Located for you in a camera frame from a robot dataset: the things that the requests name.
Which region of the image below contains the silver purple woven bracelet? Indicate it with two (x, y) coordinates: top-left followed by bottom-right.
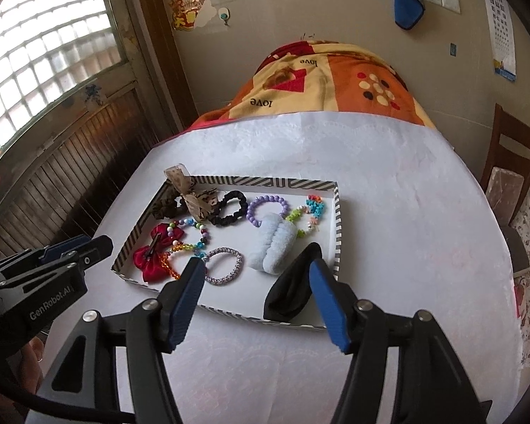
(202, 247), (245, 286)

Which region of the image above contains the orange printed blanket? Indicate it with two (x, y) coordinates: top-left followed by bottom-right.
(188, 41), (438, 131)

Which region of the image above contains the rainbow bead bracelet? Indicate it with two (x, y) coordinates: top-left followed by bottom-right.
(163, 241), (206, 280)

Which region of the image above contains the brown wooden chair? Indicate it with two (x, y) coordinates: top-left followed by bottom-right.
(479, 103), (530, 275)

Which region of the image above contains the red hair bow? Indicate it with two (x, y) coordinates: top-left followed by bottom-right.
(132, 223), (184, 284)

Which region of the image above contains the multicolour round bead bracelet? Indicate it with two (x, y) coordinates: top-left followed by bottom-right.
(168, 217), (212, 252)

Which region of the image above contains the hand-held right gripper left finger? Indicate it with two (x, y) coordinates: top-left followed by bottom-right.
(24, 256), (206, 424)

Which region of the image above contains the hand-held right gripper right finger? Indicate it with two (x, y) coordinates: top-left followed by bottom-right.
(308, 258), (494, 424)

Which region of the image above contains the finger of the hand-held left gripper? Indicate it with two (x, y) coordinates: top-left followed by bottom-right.
(68, 235), (114, 275)
(39, 235), (93, 262)

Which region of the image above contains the red yellow wall sticker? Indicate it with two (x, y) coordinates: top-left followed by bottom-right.
(170, 0), (211, 33)

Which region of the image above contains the orange teal green bead bracelet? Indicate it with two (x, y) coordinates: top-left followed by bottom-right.
(288, 193), (328, 237)

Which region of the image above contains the glass block window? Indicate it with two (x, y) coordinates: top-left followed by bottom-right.
(0, 0), (130, 152)

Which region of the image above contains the leopard print hair bow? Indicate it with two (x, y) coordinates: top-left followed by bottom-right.
(165, 164), (220, 222)

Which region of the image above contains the black cable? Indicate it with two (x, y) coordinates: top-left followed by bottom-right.
(0, 360), (135, 423)

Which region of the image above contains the white tray with striped rim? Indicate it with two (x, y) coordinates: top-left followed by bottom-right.
(110, 174), (342, 331)

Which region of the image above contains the person's left hand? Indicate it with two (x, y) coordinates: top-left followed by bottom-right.
(18, 333), (47, 390)

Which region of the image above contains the pink chair cushion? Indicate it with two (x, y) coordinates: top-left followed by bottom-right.
(487, 167), (525, 222)

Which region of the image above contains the purple bead bracelet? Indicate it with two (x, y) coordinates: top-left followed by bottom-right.
(246, 194), (290, 229)

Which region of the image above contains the brown wooden door frame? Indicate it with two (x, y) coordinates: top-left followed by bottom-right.
(95, 0), (202, 136)

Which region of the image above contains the wooden slatted wall panel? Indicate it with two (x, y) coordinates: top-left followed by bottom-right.
(0, 83), (160, 259)

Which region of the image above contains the black hair band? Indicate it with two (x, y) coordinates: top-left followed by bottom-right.
(263, 243), (324, 322)

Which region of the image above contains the dark brown scrunchie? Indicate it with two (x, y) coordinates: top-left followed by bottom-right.
(152, 192), (184, 221)

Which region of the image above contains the black scrunchie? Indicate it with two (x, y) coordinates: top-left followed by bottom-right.
(209, 190), (248, 228)

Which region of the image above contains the wall calendar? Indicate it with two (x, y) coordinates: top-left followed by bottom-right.
(477, 0), (518, 83)

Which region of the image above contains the light blue fluffy scrunchie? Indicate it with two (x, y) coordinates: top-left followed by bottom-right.
(246, 213), (299, 277)

